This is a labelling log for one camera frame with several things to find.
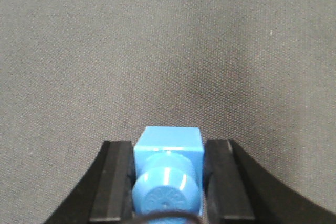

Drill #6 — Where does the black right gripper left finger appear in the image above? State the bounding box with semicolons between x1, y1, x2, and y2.
45;141;135;223

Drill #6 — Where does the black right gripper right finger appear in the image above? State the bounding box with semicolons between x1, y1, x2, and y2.
203;139;335;223

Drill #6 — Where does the blue toy block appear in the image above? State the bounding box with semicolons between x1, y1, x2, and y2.
132;126;205;216

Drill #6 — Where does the dark grey conveyor belt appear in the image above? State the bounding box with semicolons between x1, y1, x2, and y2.
1;0;335;223

